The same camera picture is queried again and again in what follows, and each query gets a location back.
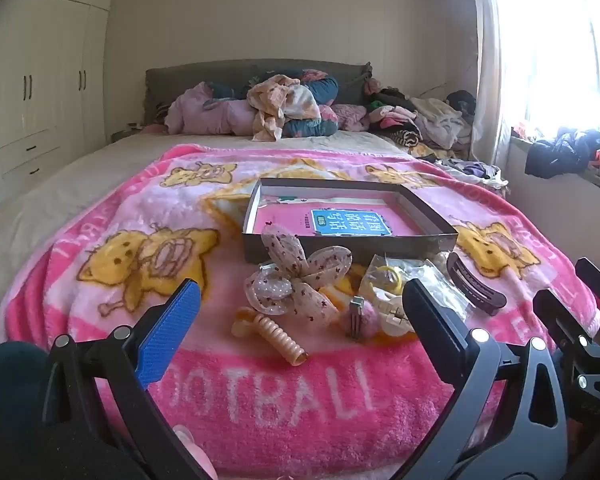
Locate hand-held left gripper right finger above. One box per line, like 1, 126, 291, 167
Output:
395, 278, 568, 480

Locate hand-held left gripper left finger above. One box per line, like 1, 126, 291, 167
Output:
40, 278, 216, 480

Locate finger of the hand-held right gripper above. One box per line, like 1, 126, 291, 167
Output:
532, 289, 600, 361
575, 257, 600, 306

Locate cream pearl hair claw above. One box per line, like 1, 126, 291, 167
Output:
375, 295, 417, 338

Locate dark brown hair clip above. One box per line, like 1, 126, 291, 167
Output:
446, 251, 508, 317

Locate bag of yellow rings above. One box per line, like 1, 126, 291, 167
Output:
358, 254, 431, 311

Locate grey cardboard box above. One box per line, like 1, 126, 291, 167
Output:
241, 177, 460, 266

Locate peach spiral hair tie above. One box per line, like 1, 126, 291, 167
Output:
231, 307, 309, 367

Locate dotted fabric bow hair clip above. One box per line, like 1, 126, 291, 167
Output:
243, 224, 353, 328

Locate clear bag of earrings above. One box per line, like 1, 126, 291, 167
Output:
420, 257, 470, 322

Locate windowsill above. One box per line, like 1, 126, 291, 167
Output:
510, 130, 600, 201

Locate dark jacket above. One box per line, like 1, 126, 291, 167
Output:
525, 127, 600, 181

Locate pink printed blanket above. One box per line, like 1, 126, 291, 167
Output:
0, 144, 600, 480

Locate purple clothes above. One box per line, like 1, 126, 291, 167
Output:
435, 157, 507, 187

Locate pink booklet with teal label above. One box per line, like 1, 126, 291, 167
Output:
255, 195, 426, 239

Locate pile of mixed clothes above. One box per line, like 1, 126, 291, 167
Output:
365, 77, 477, 161

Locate pink floral pillow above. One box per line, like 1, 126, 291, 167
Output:
330, 104, 372, 133

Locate pink quilt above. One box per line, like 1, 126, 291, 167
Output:
165, 82, 261, 136

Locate cream curtain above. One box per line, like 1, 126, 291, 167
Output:
467, 0, 512, 171

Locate window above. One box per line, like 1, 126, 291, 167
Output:
500, 0, 600, 131

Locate dark blue floral quilt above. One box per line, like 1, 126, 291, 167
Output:
280, 72, 341, 138

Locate beige orange patterned cloth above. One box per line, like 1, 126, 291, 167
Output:
247, 75, 321, 142

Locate grey headboard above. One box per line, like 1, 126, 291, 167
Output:
145, 60, 373, 126

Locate white wardrobe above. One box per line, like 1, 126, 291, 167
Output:
0, 0, 116, 201

